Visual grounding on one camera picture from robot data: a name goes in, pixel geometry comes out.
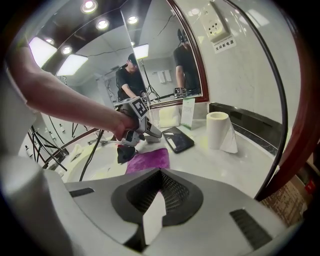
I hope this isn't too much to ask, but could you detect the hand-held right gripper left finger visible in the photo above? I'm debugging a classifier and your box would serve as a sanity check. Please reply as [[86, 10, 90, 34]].
[[64, 167, 161, 245]]

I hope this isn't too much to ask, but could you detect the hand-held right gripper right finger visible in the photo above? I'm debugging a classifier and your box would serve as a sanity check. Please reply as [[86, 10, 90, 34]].
[[141, 167, 286, 256]]

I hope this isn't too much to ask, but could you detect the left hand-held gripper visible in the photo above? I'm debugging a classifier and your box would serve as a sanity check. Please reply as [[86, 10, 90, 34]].
[[114, 97, 163, 146]]

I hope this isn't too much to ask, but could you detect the person's left forearm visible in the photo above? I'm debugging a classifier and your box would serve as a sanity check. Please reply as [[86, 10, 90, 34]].
[[6, 44, 121, 137]]

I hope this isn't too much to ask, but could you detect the person's left hand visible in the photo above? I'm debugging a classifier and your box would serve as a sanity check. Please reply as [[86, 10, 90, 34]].
[[112, 113, 137, 141]]

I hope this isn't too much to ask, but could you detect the thick folded white towel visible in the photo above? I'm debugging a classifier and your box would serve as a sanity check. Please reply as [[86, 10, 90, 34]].
[[158, 107, 181, 129]]

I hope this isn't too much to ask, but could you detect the black smartphone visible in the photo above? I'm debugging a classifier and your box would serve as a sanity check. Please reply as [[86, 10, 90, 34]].
[[161, 126, 195, 154]]

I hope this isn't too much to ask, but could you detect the white sink basin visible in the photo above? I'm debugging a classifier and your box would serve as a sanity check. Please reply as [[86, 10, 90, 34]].
[[66, 142, 131, 183]]

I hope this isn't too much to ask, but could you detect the purple cloth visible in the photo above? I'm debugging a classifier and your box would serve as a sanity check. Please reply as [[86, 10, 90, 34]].
[[124, 147, 171, 176]]

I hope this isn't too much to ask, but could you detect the white and green card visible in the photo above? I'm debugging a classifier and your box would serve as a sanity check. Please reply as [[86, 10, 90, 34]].
[[180, 97, 196, 130]]

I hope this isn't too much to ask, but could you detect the black tripod light stand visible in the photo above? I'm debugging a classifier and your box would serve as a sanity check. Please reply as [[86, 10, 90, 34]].
[[26, 123, 71, 173]]

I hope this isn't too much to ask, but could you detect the white toilet paper roll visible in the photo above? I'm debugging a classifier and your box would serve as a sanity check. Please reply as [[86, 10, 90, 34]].
[[205, 111, 239, 154]]

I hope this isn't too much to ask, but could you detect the narrow wood framed mirror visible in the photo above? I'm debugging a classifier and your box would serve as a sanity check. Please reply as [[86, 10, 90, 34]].
[[121, 0, 210, 105]]

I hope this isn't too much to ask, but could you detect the wide wood framed mirror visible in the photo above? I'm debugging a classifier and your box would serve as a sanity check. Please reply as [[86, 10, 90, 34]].
[[27, 9, 151, 141]]

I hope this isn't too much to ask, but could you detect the long black ledge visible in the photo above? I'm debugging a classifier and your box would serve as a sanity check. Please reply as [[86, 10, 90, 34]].
[[208, 102, 285, 157]]

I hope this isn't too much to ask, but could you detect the dark red wooden ledge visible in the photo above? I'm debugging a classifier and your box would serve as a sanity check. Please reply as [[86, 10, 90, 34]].
[[254, 0, 320, 203]]

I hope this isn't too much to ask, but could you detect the white LED light panel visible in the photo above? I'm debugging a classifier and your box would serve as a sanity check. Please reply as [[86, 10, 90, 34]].
[[28, 36, 58, 69]]

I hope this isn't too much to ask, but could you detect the left hand-held gripper cable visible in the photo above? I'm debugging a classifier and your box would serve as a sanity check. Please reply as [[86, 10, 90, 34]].
[[78, 128, 105, 183]]

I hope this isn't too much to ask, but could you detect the white printed wall sticker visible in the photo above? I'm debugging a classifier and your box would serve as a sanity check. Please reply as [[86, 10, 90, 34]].
[[213, 37, 238, 54]]

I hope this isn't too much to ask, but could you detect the cream wall power socket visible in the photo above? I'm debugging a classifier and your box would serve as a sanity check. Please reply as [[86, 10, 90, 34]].
[[201, 1, 232, 44]]

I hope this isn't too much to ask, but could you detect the thick black power cable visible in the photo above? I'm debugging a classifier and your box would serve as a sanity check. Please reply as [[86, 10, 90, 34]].
[[223, 0, 288, 201]]

